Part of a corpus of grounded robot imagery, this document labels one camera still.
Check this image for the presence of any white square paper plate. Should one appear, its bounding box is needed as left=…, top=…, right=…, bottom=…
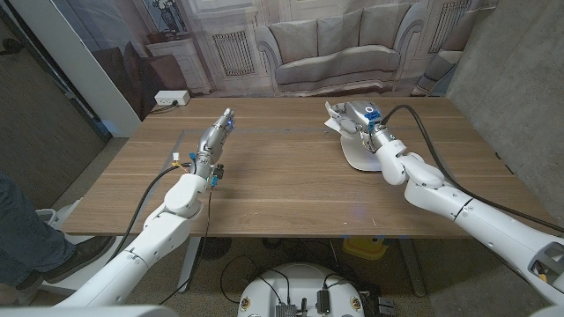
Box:
left=341, top=129, right=384, bottom=173

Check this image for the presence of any white table leg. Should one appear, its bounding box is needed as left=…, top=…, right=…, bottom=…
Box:
left=398, top=237, right=427, bottom=298
left=176, top=236, right=203, bottom=294

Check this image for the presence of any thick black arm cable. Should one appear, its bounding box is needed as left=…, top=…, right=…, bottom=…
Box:
left=109, top=165, right=193, bottom=261
left=381, top=104, right=564, bottom=234

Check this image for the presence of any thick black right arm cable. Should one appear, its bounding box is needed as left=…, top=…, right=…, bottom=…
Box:
left=381, top=104, right=564, bottom=234

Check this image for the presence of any printed living room backdrop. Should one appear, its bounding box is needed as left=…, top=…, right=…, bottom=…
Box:
left=50, top=0, right=499, bottom=122

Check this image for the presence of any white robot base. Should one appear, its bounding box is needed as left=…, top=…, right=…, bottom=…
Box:
left=237, top=262, right=366, bottom=317

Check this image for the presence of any person's leg in jeans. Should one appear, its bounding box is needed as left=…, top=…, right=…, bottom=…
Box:
left=0, top=171, right=76, bottom=287

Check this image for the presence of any black round fan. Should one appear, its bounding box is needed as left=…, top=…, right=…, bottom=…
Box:
left=197, top=236, right=233, bottom=262

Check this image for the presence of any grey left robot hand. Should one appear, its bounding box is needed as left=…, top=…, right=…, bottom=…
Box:
left=191, top=107, right=236, bottom=180

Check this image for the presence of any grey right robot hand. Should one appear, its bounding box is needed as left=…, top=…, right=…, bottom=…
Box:
left=330, top=100, right=397, bottom=153

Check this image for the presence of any yellow object under table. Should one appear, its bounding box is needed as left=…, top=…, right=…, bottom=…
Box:
left=342, top=236, right=389, bottom=261

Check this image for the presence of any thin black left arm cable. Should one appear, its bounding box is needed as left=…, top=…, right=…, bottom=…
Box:
left=158, top=184, right=213, bottom=305

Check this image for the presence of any white power strip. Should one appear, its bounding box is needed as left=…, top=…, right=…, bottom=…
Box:
left=153, top=90, right=191, bottom=107

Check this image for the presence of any white robot chest shell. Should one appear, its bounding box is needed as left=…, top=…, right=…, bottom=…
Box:
left=0, top=305, right=177, bottom=317

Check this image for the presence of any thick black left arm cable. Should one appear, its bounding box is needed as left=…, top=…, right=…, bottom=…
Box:
left=109, top=165, right=193, bottom=261

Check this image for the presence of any black floor cable loop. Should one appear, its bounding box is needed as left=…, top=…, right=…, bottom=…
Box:
left=219, top=254, right=292, bottom=306

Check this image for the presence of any dark brown shoe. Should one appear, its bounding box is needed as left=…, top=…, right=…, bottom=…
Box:
left=17, top=235, right=116, bottom=290

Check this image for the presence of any white plastic floor base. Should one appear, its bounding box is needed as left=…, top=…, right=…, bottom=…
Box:
left=33, top=197, right=93, bottom=246

